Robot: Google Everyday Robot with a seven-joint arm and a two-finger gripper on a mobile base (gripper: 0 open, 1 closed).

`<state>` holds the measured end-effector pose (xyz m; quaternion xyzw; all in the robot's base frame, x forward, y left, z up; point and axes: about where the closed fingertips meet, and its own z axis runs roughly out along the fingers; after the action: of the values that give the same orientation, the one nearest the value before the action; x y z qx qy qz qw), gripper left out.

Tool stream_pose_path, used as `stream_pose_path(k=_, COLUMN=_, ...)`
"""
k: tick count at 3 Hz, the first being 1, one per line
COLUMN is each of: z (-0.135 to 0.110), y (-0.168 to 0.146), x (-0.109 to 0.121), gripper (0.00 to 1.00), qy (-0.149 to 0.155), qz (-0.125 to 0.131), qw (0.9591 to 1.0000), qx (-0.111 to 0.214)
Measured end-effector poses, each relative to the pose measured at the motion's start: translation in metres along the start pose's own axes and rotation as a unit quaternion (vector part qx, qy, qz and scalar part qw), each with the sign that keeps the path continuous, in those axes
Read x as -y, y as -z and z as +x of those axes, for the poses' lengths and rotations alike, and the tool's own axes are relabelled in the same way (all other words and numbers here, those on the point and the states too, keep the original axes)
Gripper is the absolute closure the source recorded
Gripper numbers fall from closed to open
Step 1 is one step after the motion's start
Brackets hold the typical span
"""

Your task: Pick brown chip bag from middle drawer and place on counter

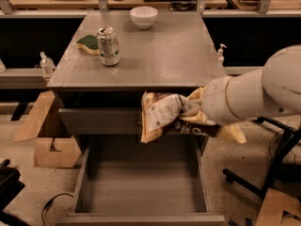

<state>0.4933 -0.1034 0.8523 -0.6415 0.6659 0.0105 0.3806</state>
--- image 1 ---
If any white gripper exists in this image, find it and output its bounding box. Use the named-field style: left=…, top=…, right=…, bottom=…
left=187, top=76, right=246, bottom=144

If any brown chip bag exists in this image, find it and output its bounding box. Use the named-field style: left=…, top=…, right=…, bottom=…
left=141, top=92, right=219, bottom=143

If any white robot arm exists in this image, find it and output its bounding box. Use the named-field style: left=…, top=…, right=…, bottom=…
left=181, top=45, right=301, bottom=144

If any open grey middle drawer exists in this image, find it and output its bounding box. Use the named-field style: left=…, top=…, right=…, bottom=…
left=57, top=135, right=225, bottom=226

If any grey drawer cabinet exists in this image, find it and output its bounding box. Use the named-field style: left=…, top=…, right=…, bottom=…
left=46, top=10, right=232, bottom=155

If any closed grey top drawer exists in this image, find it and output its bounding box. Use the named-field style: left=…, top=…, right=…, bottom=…
left=58, top=107, right=142, bottom=135

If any white pump bottle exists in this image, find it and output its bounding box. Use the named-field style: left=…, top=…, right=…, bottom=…
left=217, top=43, right=227, bottom=67

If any black chair base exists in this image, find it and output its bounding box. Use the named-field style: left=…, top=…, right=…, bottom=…
left=222, top=116, right=301, bottom=200

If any cardboard piece bottom right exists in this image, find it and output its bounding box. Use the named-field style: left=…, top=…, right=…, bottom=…
left=255, top=188, right=301, bottom=226

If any white bowl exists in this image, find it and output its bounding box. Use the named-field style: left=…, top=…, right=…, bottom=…
left=130, top=7, right=158, bottom=29

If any silver soda can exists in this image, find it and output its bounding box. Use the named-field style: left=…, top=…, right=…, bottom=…
left=97, top=27, right=119, bottom=66

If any green yellow sponge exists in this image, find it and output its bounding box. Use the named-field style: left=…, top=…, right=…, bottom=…
left=76, top=35, right=100, bottom=56

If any wooden back shelf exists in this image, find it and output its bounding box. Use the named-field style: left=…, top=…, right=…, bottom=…
left=8, top=0, right=171, bottom=9

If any cardboard box on floor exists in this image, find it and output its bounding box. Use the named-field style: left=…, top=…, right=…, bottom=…
left=34, top=137, right=81, bottom=169

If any clear bottle left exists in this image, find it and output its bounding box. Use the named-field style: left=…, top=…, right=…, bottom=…
left=40, top=52, right=55, bottom=75

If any black object bottom left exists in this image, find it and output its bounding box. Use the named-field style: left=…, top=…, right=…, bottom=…
left=0, top=159, right=29, bottom=226

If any black floor cable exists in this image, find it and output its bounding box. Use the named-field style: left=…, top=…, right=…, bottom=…
left=40, top=192, right=75, bottom=226

